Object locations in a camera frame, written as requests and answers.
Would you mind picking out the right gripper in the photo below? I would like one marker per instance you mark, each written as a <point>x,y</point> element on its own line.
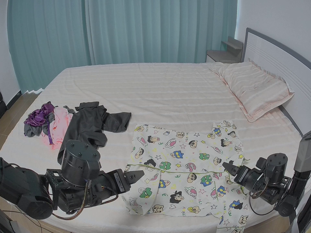
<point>245,176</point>

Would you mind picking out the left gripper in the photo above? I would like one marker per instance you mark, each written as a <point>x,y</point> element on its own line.
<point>116,181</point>

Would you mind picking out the white printed pyjama top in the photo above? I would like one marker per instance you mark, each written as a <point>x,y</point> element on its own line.
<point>182,154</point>

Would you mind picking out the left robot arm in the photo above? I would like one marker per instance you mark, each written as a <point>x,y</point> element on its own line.
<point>77,159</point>

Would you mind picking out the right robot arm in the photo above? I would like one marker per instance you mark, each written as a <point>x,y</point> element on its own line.
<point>277,166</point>

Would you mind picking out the bed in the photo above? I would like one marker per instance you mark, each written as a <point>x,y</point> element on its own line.
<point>158,93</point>

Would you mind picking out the pile of clothes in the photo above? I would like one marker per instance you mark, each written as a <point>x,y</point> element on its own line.
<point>36,115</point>

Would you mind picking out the black garment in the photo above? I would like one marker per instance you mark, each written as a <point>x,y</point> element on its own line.
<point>85,125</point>

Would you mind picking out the pale pink striped pillow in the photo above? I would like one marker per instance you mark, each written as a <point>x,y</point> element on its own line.
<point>255,88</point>

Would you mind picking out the grey bedside table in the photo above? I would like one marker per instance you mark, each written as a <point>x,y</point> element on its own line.
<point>221,55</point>

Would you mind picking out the blue-green curtain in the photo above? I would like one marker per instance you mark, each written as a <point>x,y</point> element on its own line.
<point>48,33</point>
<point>158,20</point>

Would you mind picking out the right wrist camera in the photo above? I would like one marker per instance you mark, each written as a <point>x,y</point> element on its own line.
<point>262,164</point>

